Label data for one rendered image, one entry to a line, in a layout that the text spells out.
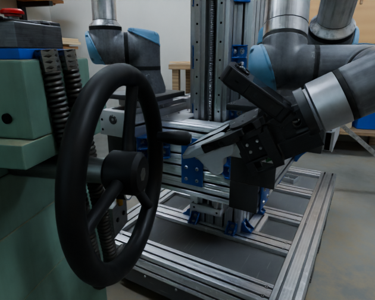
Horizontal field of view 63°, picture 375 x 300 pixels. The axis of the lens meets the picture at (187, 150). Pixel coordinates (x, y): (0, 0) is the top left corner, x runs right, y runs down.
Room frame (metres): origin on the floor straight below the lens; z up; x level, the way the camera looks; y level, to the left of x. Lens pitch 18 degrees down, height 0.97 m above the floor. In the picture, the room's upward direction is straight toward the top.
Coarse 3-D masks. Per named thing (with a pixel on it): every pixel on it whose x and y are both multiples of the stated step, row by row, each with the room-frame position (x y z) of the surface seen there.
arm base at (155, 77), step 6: (150, 66) 1.16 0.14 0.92; (156, 66) 1.18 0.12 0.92; (144, 72) 1.16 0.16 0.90; (150, 72) 1.16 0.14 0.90; (156, 72) 1.18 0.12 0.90; (150, 78) 1.15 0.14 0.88; (156, 78) 1.17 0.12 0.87; (150, 84) 1.16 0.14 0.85; (156, 84) 1.16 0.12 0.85; (162, 84) 1.19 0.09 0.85; (156, 90) 1.15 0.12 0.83; (162, 90) 1.18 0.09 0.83
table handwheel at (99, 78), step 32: (128, 64) 0.40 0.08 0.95; (96, 96) 0.31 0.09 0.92; (128, 96) 0.42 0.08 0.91; (64, 128) 0.28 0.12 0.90; (128, 128) 0.40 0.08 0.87; (160, 128) 0.51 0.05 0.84; (64, 160) 0.26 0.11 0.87; (96, 160) 0.39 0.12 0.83; (128, 160) 0.37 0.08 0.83; (160, 160) 0.51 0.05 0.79; (64, 192) 0.25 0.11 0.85; (128, 192) 0.36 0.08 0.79; (64, 224) 0.25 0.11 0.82; (96, 224) 0.29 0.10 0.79; (96, 256) 0.28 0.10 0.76; (128, 256) 0.36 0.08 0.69
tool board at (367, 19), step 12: (312, 0) 3.46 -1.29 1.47; (360, 0) 3.33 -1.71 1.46; (372, 0) 3.32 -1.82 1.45; (312, 12) 3.46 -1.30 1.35; (360, 12) 3.34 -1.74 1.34; (372, 12) 3.31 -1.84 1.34; (360, 24) 3.34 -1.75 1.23; (372, 24) 3.31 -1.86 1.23; (360, 36) 3.33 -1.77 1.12; (372, 36) 3.30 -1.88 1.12
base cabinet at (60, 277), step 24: (48, 216) 0.48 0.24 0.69; (0, 240) 0.38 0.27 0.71; (24, 240) 0.42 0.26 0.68; (48, 240) 0.47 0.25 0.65; (0, 264) 0.37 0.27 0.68; (24, 264) 0.41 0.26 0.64; (48, 264) 0.46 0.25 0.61; (0, 288) 0.36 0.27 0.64; (24, 288) 0.40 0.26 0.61; (48, 288) 0.45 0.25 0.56; (72, 288) 0.51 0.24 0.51
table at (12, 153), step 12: (96, 132) 0.48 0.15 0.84; (0, 144) 0.33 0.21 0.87; (12, 144) 0.33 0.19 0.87; (24, 144) 0.33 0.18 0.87; (36, 144) 0.34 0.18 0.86; (48, 144) 0.36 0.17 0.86; (0, 156) 0.33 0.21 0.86; (12, 156) 0.32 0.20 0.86; (24, 156) 0.32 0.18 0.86; (36, 156) 0.34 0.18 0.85; (48, 156) 0.36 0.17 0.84; (12, 168) 0.33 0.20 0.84; (24, 168) 0.32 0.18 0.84
